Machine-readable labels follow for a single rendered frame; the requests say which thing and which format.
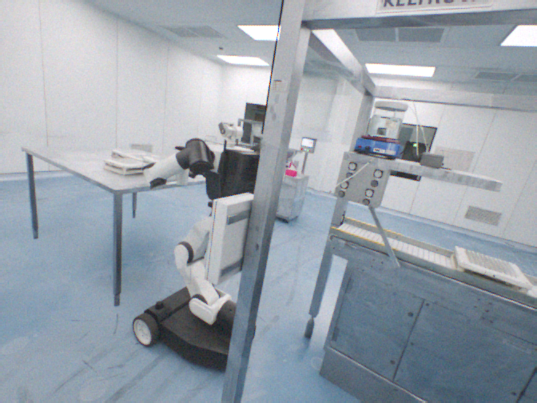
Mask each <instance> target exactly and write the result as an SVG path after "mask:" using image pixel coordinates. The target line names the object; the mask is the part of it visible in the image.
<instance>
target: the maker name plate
mask: <svg viewBox="0 0 537 403"><path fill-rule="evenodd" d="M493 2H494V0H379V3H378V6H377V10H376V12H377V13H393V12H408V11H422V10H450V9H464V8H479V7H490V6H492V4H493Z"/></svg>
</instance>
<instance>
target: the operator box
mask: <svg viewBox="0 0 537 403"><path fill-rule="evenodd" d="M252 204H253V194H250V193H246V194H239V195H235V196H231V197H226V198H219V199H215V200H213V211H212V218H211V225H210V232H209V245H208V253H207V260H206V267H205V280H206V281H209V282H211V283H213V284H214V285H219V284H221V283H222V282H224V281H226V280H228V279H229V278H231V277H232V276H234V275H235V274H237V273H239V272H240V271H242V266H243V260H244V255H245V246H246V240H247V235H248V230H249V220H250V215H251V210H252Z"/></svg>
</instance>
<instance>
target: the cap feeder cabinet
mask: <svg viewBox="0 0 537 403"><path fill-rule="evenodd" d="M309 177H310V176H309V175H306V174H304V175H301V174H300V173H297V175H296V177H291V176H288V175H285V172H284V176H283V180H282V185H281V189H280V197H279V201H278V207H277V211H276V216H277V217H281V218H283V219H286V220H288V221H290V220H291V219H293V218H294V217H299V216H298V215H299V214H300V213H301V212H302V208H303V204H304V197H305V194H306V189H307V185H308V179H309ZM288 221H287V222H286V223H288Z"/></svg>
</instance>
